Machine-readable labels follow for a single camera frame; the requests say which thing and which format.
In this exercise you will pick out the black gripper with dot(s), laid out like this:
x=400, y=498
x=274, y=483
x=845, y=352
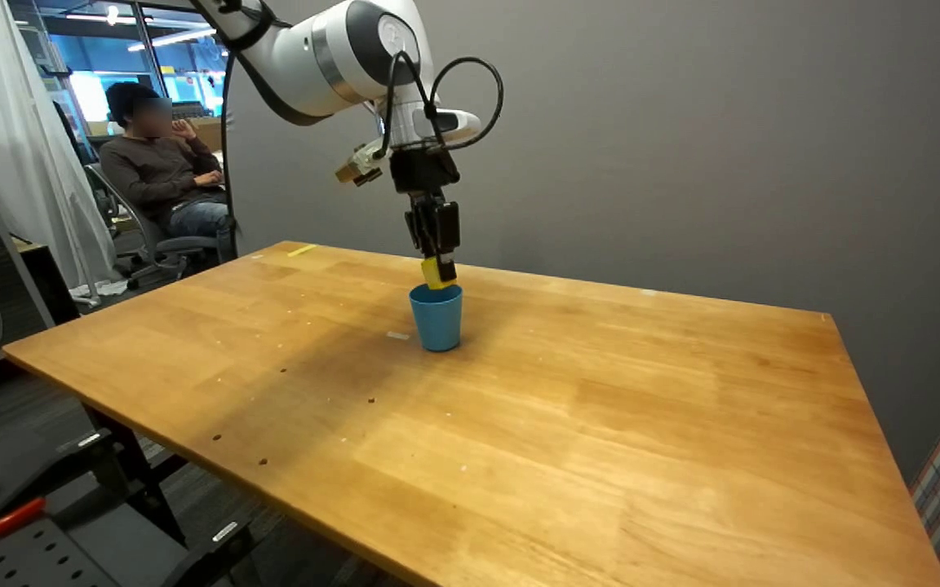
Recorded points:
x=424, y=172

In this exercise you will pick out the yellow block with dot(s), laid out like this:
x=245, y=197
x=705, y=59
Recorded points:
x=432, y=276

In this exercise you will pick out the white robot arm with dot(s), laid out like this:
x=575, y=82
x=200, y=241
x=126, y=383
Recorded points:
x=328, y=53

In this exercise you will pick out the light blue plastic cup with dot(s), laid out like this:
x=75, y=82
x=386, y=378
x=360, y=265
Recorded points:
x=439, y=319

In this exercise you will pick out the black office chair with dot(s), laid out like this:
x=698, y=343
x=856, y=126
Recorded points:
x=164, y=253

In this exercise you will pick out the seated person in grey sweater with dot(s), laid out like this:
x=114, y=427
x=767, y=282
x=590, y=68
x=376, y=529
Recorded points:
x=160, y=165

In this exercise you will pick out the black table leg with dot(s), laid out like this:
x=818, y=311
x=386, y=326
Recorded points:
x=132, y=473

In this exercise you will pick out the white curtain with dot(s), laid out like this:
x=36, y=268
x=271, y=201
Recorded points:
x=24, y=142

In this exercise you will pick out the beige wrist camera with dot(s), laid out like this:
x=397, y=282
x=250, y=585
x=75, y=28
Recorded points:
x=360, y=165

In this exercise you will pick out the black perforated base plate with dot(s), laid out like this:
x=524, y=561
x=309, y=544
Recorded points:
x=48, y=555

